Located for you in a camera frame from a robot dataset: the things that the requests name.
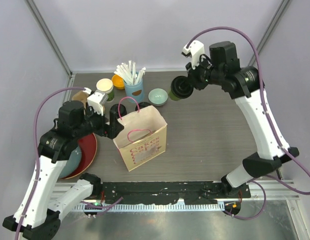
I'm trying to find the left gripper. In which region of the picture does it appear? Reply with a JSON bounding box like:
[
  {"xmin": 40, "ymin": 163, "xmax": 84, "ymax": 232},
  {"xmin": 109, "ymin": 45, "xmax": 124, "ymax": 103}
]
[{"xmin": 74, "ymin": 102, "xmax": 124, "ymax": 139}]

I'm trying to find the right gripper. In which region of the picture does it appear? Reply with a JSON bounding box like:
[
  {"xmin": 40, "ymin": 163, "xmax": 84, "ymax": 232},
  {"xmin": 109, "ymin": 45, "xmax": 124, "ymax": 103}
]
[{"xmin": 185, "ymin": 55, "xmax": 224, "ymax": 91}]

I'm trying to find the black cup lid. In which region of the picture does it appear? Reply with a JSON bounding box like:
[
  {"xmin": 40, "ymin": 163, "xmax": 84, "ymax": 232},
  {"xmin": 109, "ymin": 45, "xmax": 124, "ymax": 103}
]
[
  {"xmin": 170, "ymin": 76, "xmax": 194, "ymax": 99},
  {"xmin": 135, "ymin": 101, "xmax": 151, "ymax": 111}
]

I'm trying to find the pink paper gift bag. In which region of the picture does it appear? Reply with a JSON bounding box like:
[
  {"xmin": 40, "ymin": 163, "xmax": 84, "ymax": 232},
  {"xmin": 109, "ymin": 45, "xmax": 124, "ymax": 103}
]
[{"xmin": 113, "ymin": 103, "xmax": 168, "ymax": 172}]

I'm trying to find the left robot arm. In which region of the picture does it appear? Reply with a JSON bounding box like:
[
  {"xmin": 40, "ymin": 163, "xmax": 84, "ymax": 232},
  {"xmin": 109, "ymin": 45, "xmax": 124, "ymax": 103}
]
[{"xmin": 2, "ymin": 100, "xmax": 124, "ymax": 240}]

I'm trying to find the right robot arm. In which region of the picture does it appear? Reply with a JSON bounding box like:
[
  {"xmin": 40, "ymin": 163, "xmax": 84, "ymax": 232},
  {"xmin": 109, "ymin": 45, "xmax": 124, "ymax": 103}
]
[{"xmin": 182, "ymin": 40, "xmax": 300, "ymax": 198}]

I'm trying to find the stack of black lids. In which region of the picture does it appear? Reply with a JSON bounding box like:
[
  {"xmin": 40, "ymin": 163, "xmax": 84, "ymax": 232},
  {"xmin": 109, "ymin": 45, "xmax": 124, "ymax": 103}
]
[{"xmin": 110, "ymin": 104, "xmax": 128, "ymax": 119}]

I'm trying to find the red round tray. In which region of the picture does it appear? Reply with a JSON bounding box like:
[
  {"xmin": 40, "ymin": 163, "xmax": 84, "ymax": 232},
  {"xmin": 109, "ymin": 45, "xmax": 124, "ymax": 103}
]
[{"xmin": 62, "ymin": 133, "xmax": 98, "ymax": 179}]

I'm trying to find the blue straw holder cup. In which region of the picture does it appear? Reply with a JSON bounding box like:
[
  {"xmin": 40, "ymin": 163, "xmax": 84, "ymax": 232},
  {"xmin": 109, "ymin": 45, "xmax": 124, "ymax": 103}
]
[{"xmin": 123, "ymin": 79, "xmax": 145, "ymax": 103}]

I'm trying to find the stack of paper cups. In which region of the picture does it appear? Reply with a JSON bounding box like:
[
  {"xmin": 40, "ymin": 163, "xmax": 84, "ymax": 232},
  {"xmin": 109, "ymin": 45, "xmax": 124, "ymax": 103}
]
[{"xmin": 96, "ymin": 78, "xmax": 115, "ymax": 102}]

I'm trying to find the cardboard cup carrier tray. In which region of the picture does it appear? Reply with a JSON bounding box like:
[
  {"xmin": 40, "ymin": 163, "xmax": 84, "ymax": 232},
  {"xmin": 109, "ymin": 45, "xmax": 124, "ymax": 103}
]
[{"xmin": 71, "ymin": 90, "xmax": 89, "ymax": 105}]

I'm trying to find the orange bowl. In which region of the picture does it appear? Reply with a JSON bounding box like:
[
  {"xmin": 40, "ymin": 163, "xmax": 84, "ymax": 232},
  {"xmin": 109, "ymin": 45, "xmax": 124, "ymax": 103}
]
[{"xmin": 111, "ymin": 74, "xmax": 125, "ymax": 90}]

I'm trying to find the light green ceramic bowl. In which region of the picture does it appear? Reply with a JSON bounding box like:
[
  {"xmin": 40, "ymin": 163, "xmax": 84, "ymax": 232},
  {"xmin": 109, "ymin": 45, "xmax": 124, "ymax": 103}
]
[{"xmin": 148, "ymin": 88, "xmax": 168, "ymax": 106}]

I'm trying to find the grey blue plate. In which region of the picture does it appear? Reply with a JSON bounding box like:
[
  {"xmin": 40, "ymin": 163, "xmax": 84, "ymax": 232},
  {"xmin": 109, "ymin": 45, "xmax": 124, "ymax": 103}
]
[{"xmin": 59, "ymin": 145, "xmax": 82, "ymax": 179}]

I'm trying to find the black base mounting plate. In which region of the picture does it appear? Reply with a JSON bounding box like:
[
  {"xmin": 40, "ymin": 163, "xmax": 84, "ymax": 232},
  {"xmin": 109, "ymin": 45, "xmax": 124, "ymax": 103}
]
[{"xmin": 72, "ymin": 180, "xmax": 252, "ymax": 205}]

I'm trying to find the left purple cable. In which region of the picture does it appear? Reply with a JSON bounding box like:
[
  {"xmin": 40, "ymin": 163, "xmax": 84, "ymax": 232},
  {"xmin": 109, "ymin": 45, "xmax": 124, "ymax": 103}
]
[{"xmin": 14, "ymin": 87, "xmax": 124, "ymax": 240}]

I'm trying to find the purple cable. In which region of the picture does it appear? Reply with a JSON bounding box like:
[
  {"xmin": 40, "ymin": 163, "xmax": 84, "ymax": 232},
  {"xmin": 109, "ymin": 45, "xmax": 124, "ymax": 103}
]
[
  {"xmin": 14, "ymin": 87, "xmax": 124, "ymax": 240},
  {"xmin": 186, "ymin": 26, "xmax": 310, "ymax": 221}
]

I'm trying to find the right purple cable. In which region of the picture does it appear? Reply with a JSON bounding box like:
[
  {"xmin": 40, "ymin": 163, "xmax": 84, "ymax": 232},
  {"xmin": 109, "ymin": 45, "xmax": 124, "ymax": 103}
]
[{"xmin": 186, "ymin": 26, "xmax": 310, "ymax": 221}]

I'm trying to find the aluminium frame rail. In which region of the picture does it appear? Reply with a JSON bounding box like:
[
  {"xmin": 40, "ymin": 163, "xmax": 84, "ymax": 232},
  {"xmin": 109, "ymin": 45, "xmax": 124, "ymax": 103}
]
[{"xmin": 50, "ymin": 180, "xmax": 300, "ymax": 201}]

